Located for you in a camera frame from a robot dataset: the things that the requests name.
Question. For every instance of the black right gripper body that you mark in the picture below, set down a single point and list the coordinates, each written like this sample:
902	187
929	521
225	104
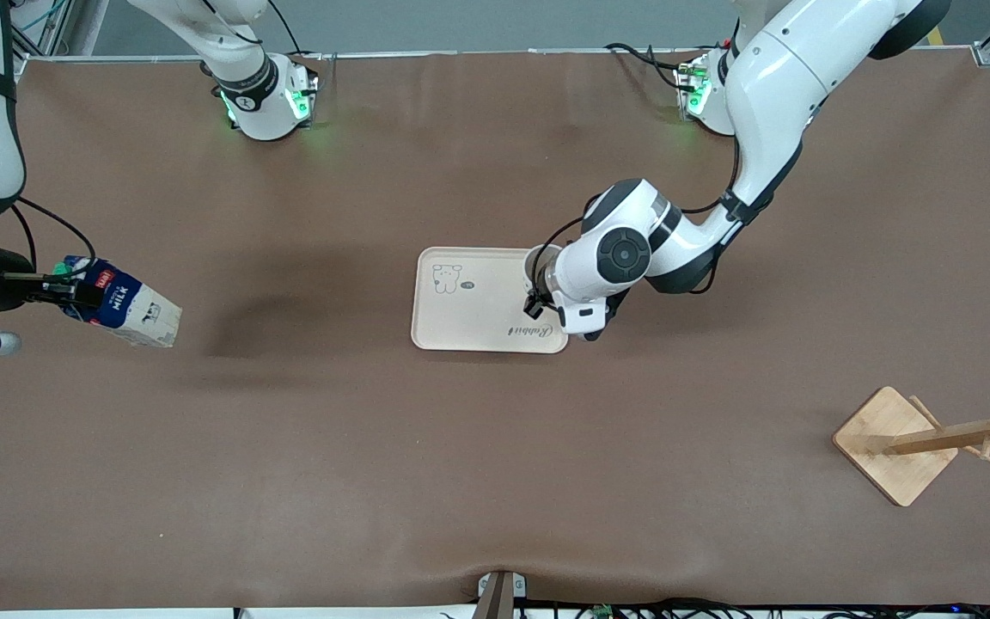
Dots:
7	279

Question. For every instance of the blue white milk carton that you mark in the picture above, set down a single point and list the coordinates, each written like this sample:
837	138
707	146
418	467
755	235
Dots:
138	309

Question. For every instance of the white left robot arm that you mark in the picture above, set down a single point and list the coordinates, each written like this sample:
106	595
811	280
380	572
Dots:
779	77

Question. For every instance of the cream rabbit print tray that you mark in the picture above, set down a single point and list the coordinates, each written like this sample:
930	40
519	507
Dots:
478	309

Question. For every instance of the wooden mug rack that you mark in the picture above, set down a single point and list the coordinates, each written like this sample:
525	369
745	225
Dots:
890	447

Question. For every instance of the grey metal mount bracket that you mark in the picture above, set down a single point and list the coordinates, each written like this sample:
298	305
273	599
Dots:
499	593

